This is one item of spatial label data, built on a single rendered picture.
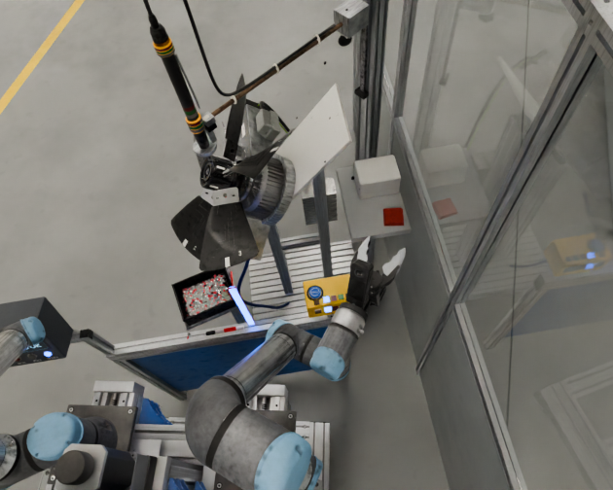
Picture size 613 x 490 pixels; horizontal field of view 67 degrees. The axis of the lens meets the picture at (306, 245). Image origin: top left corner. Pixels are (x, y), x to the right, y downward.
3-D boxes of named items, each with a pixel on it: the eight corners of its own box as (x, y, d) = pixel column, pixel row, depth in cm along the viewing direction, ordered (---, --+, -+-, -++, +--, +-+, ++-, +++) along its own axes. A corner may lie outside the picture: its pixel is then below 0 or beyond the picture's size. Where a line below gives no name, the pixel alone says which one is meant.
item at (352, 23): (355, 16, 155) (356, -9, 147) (371, 24, 152) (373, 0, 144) (334, 31, 152) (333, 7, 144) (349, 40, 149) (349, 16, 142)
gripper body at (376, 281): (361, 277, 121) (341, 317, 116) (357, 261, 114) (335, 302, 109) (388, 288, 118) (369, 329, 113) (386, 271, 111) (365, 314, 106)
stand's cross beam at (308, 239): (319, 236, 225) (318, 232, 221) (320, 243, 223) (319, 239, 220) (280, 243, 225) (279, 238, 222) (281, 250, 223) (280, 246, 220)
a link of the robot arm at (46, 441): (100, 452, 129) (75, 446, 117) (53, 473, 127) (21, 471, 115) (92, 410, 134) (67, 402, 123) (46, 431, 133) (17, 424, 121)
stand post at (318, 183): (331, 277, 273) (320, 147, 173) (334, 292, 269) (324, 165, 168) (323, 278, 273) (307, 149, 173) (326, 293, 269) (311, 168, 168)
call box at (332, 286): (349, 286, 165) (349, 272, 156) (355, 312, 160) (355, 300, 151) (305, 293, 165) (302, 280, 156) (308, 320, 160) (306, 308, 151)
